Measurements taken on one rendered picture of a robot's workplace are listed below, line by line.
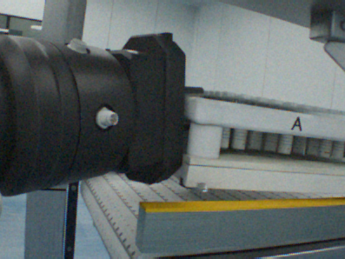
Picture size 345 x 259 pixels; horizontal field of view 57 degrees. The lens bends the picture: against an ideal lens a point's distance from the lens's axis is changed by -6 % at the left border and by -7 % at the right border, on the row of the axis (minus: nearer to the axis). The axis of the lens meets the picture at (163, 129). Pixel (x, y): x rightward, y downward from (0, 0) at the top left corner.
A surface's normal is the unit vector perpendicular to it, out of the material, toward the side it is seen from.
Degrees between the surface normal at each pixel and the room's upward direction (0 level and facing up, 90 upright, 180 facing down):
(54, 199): 90
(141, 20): 90
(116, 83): 63
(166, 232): 90
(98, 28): 90
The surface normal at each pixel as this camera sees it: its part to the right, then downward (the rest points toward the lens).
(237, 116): 0.24, 0.12
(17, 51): -0.05, -0.47
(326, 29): -0.92, -0.08
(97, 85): 0.74, -0.33
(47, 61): 0.63, -0.58
